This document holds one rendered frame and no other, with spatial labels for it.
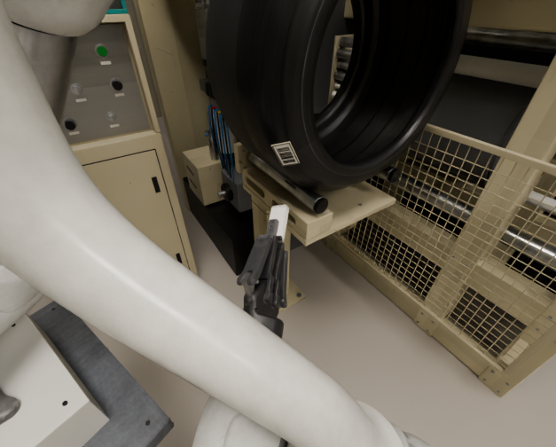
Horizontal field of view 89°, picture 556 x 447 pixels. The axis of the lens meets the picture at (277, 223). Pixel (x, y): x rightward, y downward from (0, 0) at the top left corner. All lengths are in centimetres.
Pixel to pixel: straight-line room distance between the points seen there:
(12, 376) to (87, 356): 15
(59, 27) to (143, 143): 92
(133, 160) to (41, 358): 74
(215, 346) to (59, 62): 30
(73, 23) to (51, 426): 60
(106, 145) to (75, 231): 105
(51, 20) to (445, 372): 162
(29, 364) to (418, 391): 134
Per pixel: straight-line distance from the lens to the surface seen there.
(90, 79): 122
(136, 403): 76
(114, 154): 124
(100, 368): 83
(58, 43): 37
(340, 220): 84
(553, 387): 184
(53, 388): 73
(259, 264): 42
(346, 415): 25
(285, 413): 22
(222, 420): 40
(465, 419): 156
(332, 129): 103
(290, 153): 59
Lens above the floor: 131
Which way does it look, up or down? 39 degrees down
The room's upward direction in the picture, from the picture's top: straight up
